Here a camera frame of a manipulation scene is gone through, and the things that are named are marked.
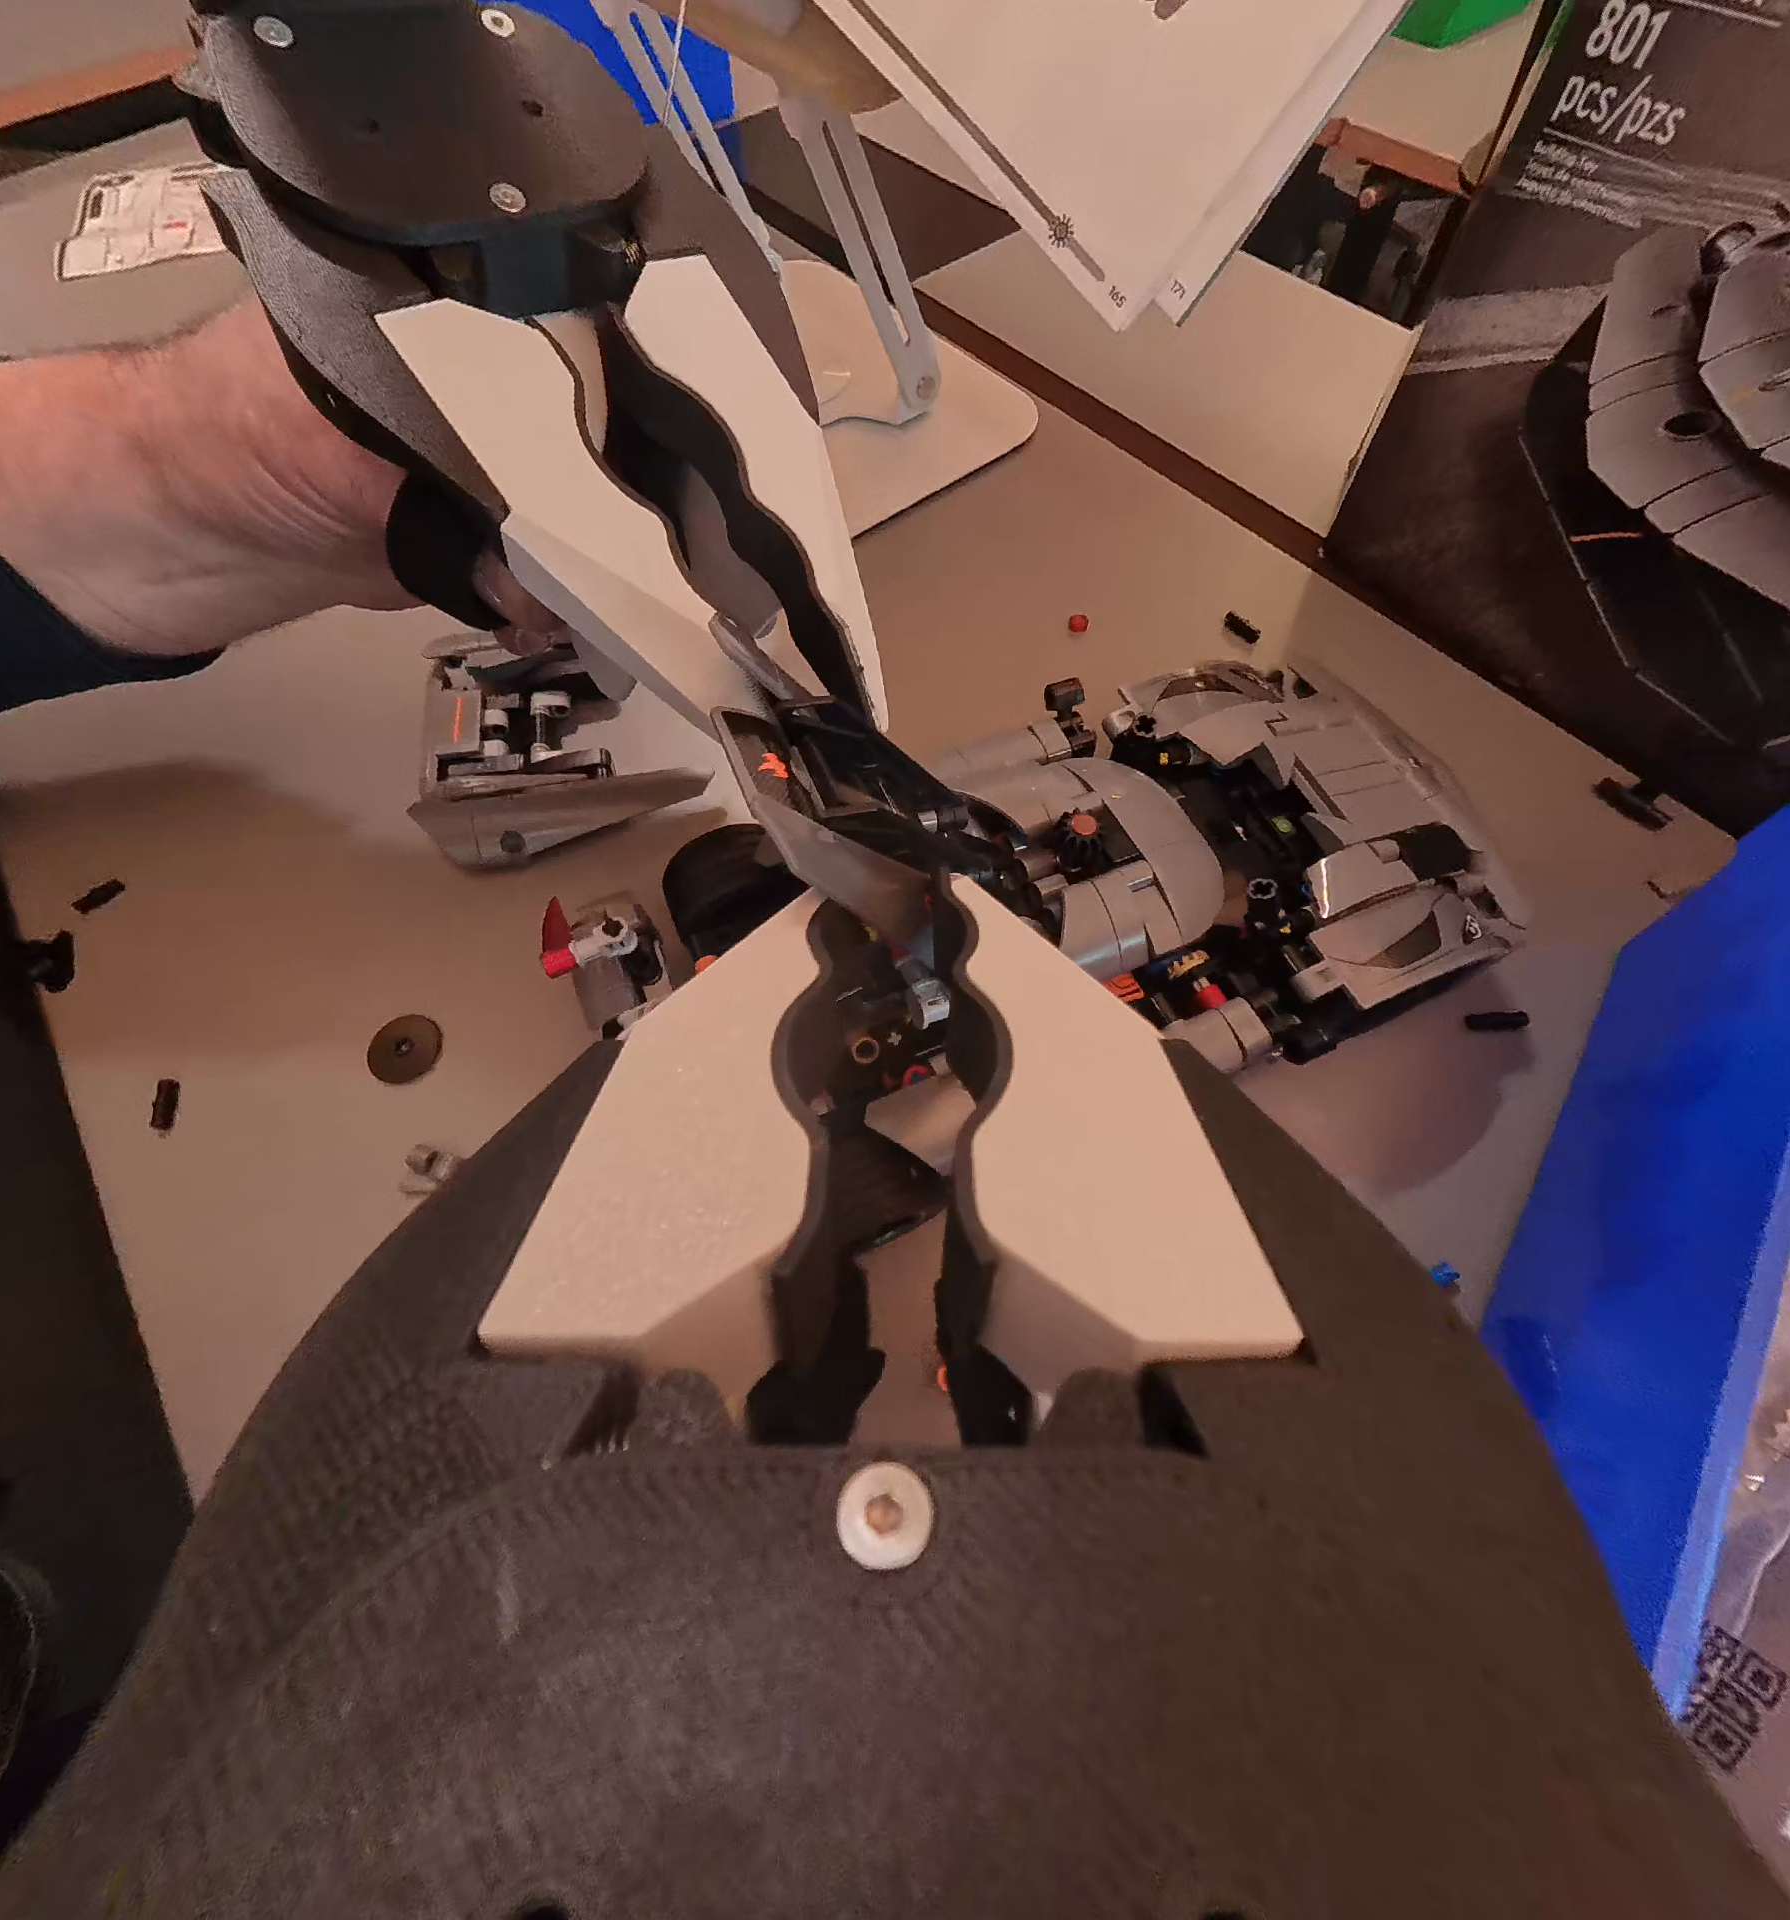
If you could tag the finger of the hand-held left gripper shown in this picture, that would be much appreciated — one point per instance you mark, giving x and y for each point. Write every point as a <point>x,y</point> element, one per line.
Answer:
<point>746,404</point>
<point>520,420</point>

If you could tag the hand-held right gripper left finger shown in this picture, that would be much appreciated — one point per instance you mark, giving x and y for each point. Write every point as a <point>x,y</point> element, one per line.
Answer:
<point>655,1185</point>

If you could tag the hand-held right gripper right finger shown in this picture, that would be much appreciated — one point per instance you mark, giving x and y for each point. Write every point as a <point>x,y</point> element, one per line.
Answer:
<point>1121,1185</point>

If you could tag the partly built lego car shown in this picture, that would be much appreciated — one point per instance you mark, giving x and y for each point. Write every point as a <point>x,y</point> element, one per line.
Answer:
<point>1134,839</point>

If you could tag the grey lego door panel assembly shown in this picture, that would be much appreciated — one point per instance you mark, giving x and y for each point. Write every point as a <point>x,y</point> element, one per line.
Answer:
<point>534,795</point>

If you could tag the small dark grey lego piece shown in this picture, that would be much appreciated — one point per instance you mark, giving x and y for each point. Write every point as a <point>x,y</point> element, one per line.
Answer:
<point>429,1165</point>

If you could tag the black round lego dish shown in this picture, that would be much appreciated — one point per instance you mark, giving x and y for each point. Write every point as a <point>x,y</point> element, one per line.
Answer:
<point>404,1048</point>

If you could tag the dark lego set box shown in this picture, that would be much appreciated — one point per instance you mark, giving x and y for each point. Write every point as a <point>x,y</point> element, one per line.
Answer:
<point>1584,450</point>

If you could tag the person's left hand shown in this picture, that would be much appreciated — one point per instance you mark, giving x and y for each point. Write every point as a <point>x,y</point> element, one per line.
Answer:
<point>159,481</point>

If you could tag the blue bin with white label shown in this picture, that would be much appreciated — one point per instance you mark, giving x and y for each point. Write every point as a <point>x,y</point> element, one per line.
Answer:
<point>700,68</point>

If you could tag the white sticker sheet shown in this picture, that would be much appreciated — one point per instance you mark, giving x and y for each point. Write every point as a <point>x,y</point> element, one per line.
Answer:
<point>131,226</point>

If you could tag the white instruction booklet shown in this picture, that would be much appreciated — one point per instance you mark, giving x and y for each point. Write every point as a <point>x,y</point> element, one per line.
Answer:
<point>1134,135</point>

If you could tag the blue plastic bin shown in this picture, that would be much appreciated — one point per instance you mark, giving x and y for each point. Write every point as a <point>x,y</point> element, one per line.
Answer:
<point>1629,1200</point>

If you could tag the black perforated metal panel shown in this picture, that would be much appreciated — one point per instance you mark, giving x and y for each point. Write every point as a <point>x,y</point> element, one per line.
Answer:
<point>25,1274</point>

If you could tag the green plastic bin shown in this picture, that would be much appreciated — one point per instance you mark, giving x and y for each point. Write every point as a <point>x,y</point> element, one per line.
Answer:
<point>1464,19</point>

